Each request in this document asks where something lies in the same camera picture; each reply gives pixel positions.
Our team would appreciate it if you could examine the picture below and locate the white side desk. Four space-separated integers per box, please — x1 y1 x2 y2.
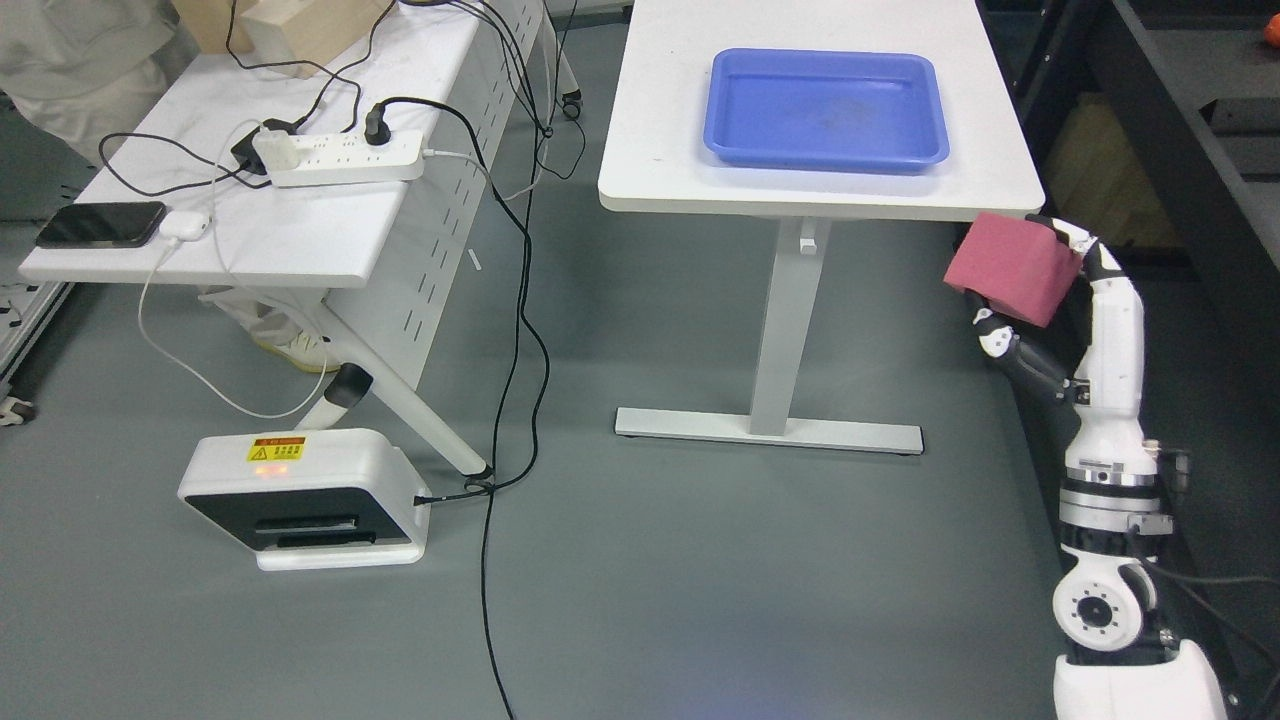
19 1 556 477

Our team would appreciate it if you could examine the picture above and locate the black power adapter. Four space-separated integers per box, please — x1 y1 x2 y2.
230 118 301 176

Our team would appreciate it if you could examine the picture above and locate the white table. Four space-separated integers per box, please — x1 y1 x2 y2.
598 1 1046 456

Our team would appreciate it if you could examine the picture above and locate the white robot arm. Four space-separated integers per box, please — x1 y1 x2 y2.
1051 436 1230 719

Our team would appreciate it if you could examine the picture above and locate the black power cable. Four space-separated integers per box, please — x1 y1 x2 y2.
362 96 553 720

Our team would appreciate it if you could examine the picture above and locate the white power strip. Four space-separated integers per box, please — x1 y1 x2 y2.
259 129 425 188

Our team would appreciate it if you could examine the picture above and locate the pink foam block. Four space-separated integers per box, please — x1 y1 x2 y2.
943 213 1083 328

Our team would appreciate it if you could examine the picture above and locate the white earbuds case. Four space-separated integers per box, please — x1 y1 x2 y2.
157 210 212 243

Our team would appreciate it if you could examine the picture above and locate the black smartphone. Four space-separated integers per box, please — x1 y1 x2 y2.
35 201 169 250

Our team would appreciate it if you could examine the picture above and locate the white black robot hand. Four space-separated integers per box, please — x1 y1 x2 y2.
964 214 1158 487

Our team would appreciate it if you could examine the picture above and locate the wooden block with hole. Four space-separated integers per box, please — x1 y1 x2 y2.
236 1 394 78

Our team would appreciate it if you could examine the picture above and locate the white charging cable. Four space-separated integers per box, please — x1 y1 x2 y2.
137 150 500 421

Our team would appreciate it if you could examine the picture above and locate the white charging dock unit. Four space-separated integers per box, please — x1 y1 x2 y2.
177 428 430 571

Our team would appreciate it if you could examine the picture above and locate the person in beige clothes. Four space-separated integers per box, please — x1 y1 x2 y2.
0 0 340 373

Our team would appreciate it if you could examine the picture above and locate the blue plastic tray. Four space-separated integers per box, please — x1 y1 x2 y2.
701 47 950 176

